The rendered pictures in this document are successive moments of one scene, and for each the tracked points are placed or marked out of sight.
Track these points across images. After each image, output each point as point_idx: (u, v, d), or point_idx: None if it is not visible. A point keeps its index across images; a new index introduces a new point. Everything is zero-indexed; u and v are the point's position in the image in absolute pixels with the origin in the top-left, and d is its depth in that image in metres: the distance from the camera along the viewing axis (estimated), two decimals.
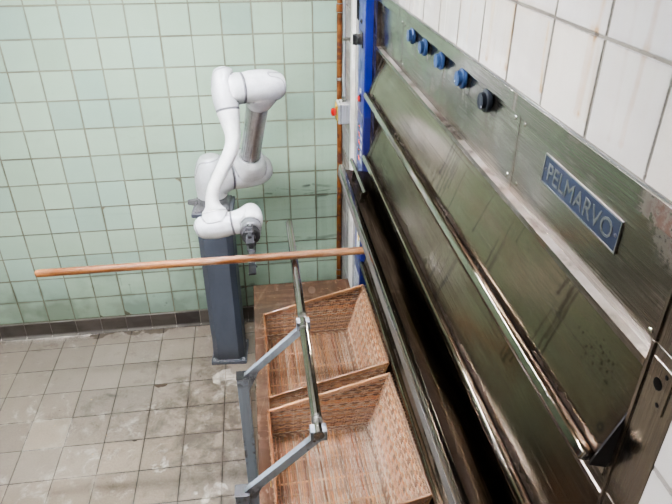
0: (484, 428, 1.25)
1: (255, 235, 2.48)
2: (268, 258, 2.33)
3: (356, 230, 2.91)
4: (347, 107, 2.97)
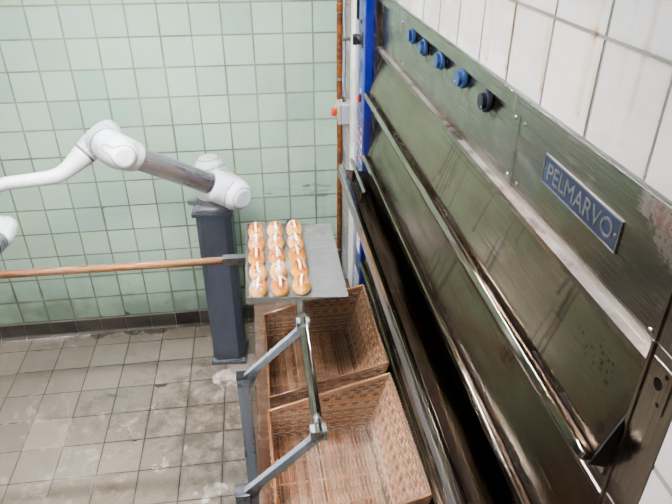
0: (484, 428, 1.25)
1: None
2: None
3: (356, 230, 2.91)
4: (347, 107, 2.97)
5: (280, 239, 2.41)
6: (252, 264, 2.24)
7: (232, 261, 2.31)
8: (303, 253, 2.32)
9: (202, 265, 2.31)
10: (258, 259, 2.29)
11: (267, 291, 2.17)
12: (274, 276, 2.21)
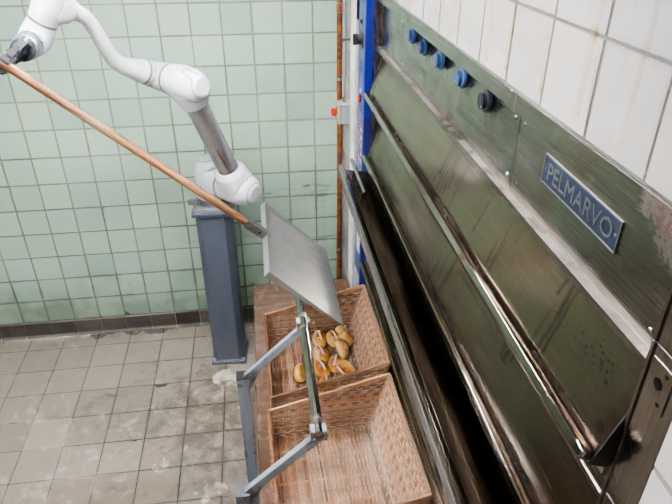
0: (484, 428, 1.25)
1: (27, 53, 2.02)
2: (25, 79, 1.88)
3: (356, 230, 2.91)
4: (347, 107, 2.97)
5: (347, 353, 2.75)
6: (349, 372, 2.60)
7: (254, 228, 2.25)
8: (328, 367, 2.63)
9: (227, 214, 2.21)
10: (294, 379, 2.58)
11: (281, 277, 2.15)
12: None
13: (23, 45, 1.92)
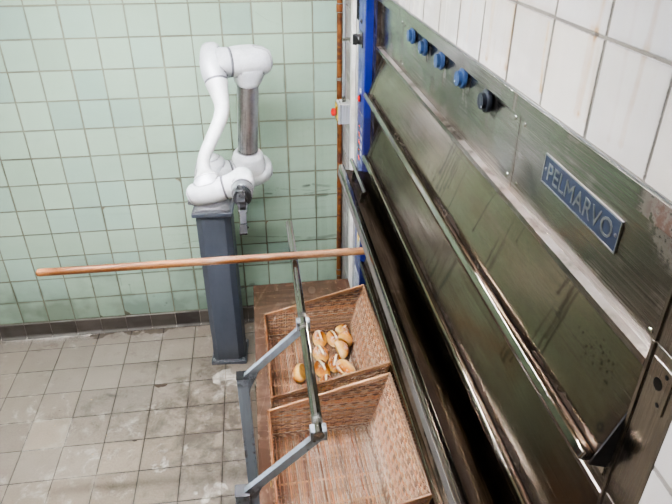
0: (484, 428, 1.25)
1: (246, 196, 2.45)
2: (269, 258, 2.33)
3: (356, 230, 2.91)
4: (347, 107, 2.97)
5: (347, 353, 2.75)
6: (349, 372, 2.60)
7: None
8: (328, 367, 2.63)
9: None
10: (294, 379, 2.58)
11: None
12: None
13: (242, 185, 2.35)
